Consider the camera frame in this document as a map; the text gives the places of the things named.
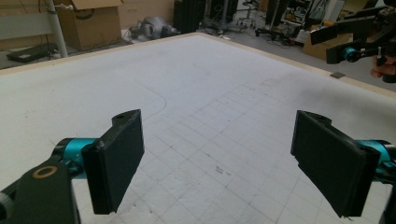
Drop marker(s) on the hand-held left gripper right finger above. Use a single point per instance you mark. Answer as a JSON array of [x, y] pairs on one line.
[[333, 165]]

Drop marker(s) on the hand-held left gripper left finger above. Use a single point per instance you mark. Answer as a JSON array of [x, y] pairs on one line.
[[115, 161]]

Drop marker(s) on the brown cardboard box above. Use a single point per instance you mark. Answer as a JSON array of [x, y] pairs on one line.
[[146, 12], [90, 28], [317, 49]]

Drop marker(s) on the grey metal clamp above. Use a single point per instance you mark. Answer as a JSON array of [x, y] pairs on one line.
[[337, 74]]

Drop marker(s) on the office stool with castors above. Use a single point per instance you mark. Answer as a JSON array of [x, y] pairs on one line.
[[249, 18]]

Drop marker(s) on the white foam mat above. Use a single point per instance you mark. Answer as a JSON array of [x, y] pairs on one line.
[[202, 93]]

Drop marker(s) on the flat black device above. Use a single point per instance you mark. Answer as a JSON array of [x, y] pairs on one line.
[[31, 53]]

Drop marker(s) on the grey rounded device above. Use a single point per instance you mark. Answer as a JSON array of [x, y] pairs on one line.
[[155, 28]]

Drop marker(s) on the white desk leg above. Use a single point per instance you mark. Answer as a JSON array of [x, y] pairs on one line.
[[57, 31]]

